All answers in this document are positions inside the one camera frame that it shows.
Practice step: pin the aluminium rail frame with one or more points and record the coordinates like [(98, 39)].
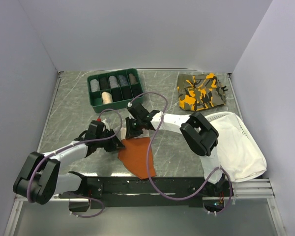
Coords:
[(251, 189)]

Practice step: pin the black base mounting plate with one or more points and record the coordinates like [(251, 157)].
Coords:
[(133, 192)]

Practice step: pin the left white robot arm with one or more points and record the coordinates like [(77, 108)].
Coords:
[(39, 178)]

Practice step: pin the dark grey rolled sock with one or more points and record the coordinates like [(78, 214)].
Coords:
[(104, 83)]

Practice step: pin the blue striped rolled sock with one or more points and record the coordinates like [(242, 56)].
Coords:
[(123, 80)]

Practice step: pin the green divided organizer tray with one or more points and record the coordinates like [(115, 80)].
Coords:
[(121, 95)]

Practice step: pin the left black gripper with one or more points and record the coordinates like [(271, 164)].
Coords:
[(115, 144)]

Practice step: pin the white laundry basket with cloth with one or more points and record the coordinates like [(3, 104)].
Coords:
[(237, 151)]

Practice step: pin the grey striped rolled sock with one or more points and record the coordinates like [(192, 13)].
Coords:
[(94, 85)]

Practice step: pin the camouflage orange shorts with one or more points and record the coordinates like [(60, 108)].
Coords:
[(200, 92)]

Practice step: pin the orange underwear beige waistband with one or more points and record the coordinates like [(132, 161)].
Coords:
[(133, 156)]

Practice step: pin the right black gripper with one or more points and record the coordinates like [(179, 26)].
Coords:
[(130, 132)]

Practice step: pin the beige rolled underwear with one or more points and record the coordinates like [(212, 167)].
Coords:
[(106, 97)]

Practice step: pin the white grey rolled sock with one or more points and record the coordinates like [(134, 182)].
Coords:
[(113, 82)]

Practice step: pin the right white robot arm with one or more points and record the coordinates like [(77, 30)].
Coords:
[(200, 135)]

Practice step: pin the brown rolled sock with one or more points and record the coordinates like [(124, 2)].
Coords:
[(132, 79)]

